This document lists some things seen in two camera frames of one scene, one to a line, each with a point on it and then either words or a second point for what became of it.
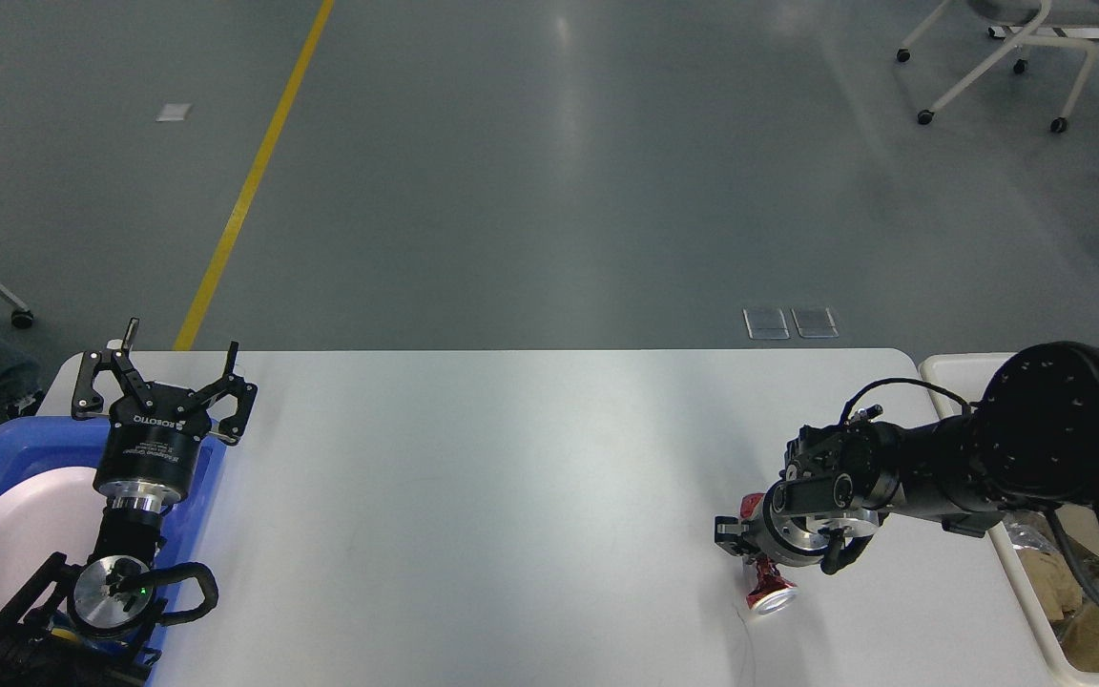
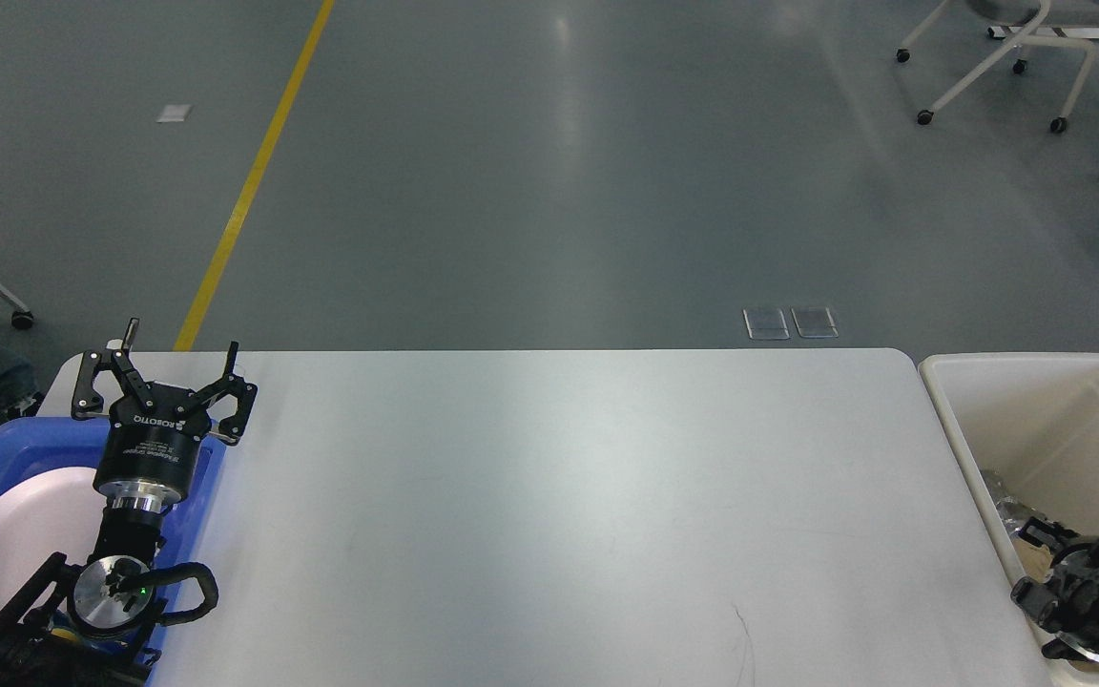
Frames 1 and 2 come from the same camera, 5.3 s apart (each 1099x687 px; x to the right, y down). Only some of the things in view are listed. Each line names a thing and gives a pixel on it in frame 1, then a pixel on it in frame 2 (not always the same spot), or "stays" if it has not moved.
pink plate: [10, 536] stays
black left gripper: [147, 456] stays
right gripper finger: [737, 537] to [1047, 604]
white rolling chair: [1035, 14] stays
